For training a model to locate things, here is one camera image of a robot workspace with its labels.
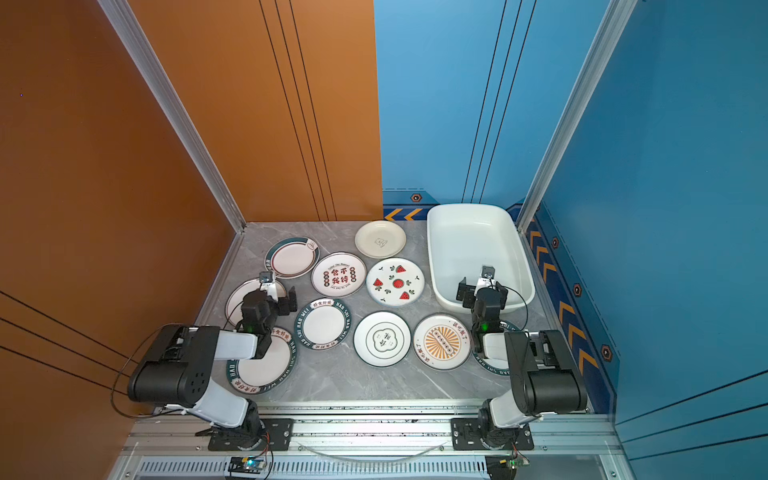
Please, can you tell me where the orange sunburst plate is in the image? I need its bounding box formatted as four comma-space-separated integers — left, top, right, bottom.
412, 314, 471, 371

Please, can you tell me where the green lettered rim plate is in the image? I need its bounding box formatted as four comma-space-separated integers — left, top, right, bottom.
294, 298, 351, 351

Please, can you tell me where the red chinese characters plate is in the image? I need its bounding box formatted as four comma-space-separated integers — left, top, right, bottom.
311, 252, 367, 298

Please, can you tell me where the watermelon pattern plate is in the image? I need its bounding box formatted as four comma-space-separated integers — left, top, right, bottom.
366, 258, 426, 307

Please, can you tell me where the green clover outline plate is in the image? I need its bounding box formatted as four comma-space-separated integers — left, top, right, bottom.
353, 311, 412, 368

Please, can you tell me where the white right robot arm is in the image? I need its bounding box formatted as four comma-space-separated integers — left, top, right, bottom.
456, 273, 588, 449

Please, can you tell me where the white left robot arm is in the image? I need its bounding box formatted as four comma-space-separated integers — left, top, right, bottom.
127, 288, 297, 451

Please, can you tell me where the white plastic bin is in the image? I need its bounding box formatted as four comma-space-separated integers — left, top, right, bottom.
427, 203, 535, 314

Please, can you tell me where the red rim plate left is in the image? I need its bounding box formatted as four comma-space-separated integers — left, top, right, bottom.
225, 277, 288, 329

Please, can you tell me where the green lettered plate right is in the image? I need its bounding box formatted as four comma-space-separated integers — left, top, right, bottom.
470, 320, 517, 376

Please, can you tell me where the green rim plate back left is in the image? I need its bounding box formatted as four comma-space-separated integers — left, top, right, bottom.
264, 237, 320, 279

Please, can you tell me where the green lettered plate front left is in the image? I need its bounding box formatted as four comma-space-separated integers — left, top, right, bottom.
226, 327, 297, 395

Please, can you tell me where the cream plain plate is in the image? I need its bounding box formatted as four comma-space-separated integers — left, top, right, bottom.
354, 220, 407, 259

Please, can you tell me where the left circuit board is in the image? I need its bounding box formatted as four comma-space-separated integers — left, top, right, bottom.
226, 456, 270, 479

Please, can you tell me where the circuit board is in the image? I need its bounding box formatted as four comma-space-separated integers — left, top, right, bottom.
484, 455, 530, 480
226, 456, 270, 479

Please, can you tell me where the right circuit board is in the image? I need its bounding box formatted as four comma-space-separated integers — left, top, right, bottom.
484, 455, 530, 480

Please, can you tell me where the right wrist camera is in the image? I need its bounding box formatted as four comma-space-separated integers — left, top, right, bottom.
481, 266, 495, 281

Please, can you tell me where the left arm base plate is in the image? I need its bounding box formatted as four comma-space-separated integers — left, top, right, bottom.
207, 418, 294, 453

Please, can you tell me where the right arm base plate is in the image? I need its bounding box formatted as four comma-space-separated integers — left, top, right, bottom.
450, 418, 535, 451

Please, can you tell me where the white cable on rail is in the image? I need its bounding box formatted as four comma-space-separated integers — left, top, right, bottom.
295, 442, 450, 464

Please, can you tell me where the aluminium rail frame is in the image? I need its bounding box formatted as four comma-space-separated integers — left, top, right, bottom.
111, 400, 633, 479

